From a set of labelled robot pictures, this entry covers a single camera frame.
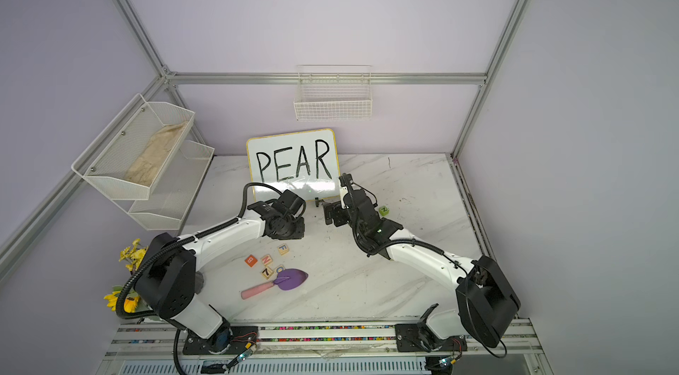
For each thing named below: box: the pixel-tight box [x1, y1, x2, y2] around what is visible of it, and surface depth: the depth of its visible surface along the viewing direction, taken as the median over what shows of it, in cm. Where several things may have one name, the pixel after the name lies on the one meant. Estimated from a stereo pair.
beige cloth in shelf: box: [125, 121, 188, 187], surface depth 81 cm
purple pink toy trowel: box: [240, 267, 309, 300], surface depth 84 cm
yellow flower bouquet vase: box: [118, 237, 149, 272], surface depth 66 cm
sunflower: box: [103, 284, 140, 314], surface depth 59 cm
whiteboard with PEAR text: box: [246, 128, 342, 203], surface depth 103 cm
